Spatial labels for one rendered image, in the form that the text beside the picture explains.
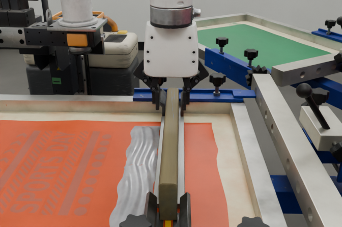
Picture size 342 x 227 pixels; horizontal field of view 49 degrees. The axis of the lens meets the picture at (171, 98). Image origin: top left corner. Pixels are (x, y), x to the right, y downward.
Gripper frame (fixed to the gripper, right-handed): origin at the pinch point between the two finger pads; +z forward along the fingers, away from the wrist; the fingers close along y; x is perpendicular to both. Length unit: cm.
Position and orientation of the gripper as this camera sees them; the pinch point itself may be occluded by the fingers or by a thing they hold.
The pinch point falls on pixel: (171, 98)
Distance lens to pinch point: 73.6
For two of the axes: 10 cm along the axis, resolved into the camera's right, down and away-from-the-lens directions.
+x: -0.3, 4.3, -9.0
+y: -10.0, -0.1, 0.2
